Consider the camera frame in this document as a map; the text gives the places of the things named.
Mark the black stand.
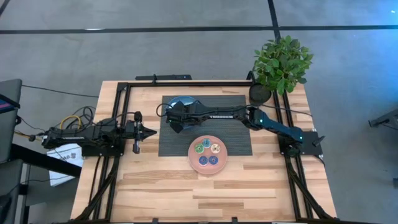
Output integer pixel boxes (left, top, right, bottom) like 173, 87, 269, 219
368, 108, 398, 128

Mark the blue plate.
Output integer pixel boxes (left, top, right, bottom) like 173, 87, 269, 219
164, 95, 201, 131

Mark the green leafy plant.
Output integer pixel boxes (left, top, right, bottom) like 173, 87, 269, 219
252, 34, 314, 96

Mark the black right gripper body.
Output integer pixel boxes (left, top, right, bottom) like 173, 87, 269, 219
165, 104, 201, 124

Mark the black cable bundle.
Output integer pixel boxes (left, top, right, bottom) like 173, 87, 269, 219
14, 105, 97, 144

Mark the black plant pot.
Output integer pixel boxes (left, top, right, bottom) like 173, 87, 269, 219
248, 82, 273, 106

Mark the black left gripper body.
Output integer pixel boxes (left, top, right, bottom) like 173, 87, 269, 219
126, 111, 144, 155

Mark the black aluminium table frame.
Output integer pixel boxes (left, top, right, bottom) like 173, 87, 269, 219
70, 80, 340, 224

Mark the white printed paper box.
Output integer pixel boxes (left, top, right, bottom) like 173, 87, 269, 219
46, 142, 85, 187

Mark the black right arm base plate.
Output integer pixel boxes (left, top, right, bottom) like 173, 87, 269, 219
277, 129, 326, 157

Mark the pink plate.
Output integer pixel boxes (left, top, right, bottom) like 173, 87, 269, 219
187, 134, 228, 175

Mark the thin black floor cable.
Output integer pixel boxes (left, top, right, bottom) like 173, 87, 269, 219
21, 84, 99, 98

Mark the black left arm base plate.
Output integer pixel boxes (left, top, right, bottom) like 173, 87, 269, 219
81, 143, 125, 157

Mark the black bar-shaped device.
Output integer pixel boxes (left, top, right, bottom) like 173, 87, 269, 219
135, 73, 193, 81

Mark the yellow cable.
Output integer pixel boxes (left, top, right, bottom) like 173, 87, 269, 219
59, 114, 82, 129

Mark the black diagonal beam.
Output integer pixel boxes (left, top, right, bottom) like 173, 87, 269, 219
11, 143, 82, 178

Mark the dark grey woven placemat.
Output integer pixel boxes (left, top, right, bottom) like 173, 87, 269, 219
158, 95, 253, 157

